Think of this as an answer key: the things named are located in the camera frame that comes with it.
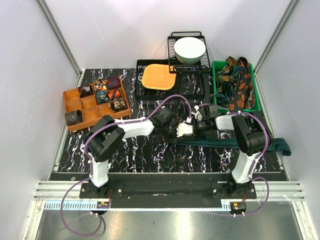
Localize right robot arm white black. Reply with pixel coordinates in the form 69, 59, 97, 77
193, 103, 273, 199

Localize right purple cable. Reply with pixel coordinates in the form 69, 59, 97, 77
194, 103, 272, 217

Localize rolled maroon striped tie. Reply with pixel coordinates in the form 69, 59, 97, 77
107, 76, 122, 90

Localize orange woven pot holder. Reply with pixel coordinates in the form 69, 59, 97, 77
141, 63, 177, 91

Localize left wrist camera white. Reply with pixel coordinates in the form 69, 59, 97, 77
176, 121, 194, 138

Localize green plastic bin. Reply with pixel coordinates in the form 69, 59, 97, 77
212, 56, 262, 112

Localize white bowl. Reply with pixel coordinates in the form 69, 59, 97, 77
173, 37, 206, 65

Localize dark green tie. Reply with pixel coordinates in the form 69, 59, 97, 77
176, 138, 292, 157

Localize rolled dark floral tie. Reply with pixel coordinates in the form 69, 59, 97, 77
77, 84, 94, 98

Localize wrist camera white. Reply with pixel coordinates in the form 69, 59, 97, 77
176, 121, 194, 138
193, 104, 205, 121

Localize rolled navy orange striped tie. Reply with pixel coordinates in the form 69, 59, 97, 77
108, 87, 124, 101

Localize rolled blue paisley tie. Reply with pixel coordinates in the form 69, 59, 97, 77
95, 90, 111, 105

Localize purple cable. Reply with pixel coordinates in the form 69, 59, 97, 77
59, 94, 193, 237
194, 103, 272, 217

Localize brown teal patterned tie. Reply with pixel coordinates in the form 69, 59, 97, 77
215, 56, 242, 95

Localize rolled colourful floral tie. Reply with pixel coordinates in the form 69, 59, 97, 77
93, 80, 109, 92

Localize black wire tray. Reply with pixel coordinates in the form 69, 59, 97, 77
134, 59, 206, 101

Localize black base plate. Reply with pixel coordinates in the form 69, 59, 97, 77
79, 173, 257, 210

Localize orange wooden divided box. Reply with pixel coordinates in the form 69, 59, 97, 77
63, 76, 132, 132

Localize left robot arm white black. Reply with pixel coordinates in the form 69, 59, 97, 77
83, 107, 179, 198

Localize brown blue tie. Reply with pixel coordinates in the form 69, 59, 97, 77
64, 109, 83, 126

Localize rolled beige patterned tie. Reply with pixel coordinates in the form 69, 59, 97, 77
109, 96, 128, 113

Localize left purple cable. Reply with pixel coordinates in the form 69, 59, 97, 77
59, 94, 193, 237

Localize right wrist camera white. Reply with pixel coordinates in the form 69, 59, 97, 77
193, 104, 205, 121

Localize navy tie orange flowers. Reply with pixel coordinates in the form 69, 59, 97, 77
227, 57, 255, 112

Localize black wire dish rack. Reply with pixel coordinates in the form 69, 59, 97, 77
167, 31, 211, 73

